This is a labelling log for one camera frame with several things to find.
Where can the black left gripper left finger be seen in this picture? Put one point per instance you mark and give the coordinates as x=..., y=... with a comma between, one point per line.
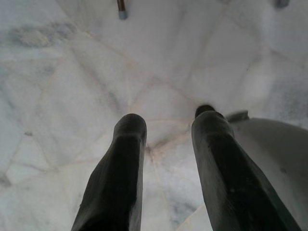
x=120, y=168

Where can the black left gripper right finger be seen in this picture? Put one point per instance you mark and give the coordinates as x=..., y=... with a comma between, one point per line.
x=223, y=168

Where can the black robot foot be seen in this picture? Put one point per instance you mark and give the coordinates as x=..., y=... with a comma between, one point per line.
x=203, y=108

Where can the brown chair leg grey cap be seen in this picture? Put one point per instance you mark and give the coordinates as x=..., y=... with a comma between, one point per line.
x=122, y=10

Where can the grey capped chair leg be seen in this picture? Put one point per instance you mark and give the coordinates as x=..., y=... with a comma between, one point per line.
x=281, y=3

